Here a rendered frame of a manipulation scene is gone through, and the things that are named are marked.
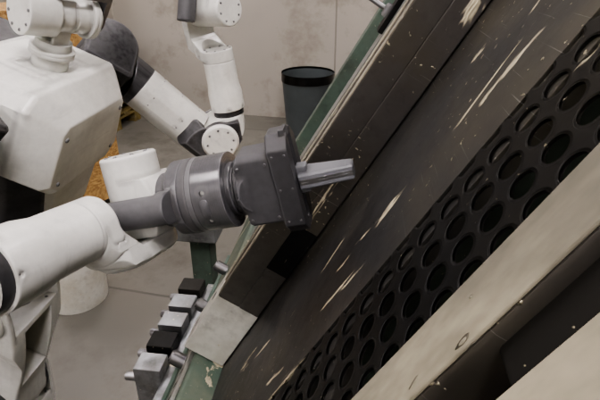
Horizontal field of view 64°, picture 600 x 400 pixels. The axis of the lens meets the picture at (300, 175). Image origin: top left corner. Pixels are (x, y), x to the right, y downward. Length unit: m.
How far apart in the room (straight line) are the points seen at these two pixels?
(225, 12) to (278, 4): 3.71
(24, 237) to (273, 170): 0.24
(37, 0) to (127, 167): 0.29
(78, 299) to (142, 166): 1.90
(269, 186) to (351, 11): 4.06
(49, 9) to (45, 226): 0.37
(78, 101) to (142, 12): 4.45
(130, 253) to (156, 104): 0.52
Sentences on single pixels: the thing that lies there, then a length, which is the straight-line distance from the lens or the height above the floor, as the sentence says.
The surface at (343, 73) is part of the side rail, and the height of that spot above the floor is 1.23.
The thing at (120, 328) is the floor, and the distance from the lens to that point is 2.36.
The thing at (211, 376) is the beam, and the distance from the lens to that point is 0.84.
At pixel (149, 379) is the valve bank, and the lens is 1.06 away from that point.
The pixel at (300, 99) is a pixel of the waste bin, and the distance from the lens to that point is 4.07.
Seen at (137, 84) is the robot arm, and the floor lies 1.26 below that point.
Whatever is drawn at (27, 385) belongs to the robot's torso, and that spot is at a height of 0.66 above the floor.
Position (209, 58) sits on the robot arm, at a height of 1.30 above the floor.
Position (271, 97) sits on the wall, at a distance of 4.86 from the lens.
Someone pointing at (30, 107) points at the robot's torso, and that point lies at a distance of 0.74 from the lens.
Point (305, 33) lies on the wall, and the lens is 4.64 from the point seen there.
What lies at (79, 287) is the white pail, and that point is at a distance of 2.42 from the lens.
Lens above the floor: 1.49
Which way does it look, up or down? 25 degrees down
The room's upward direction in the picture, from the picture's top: straight up
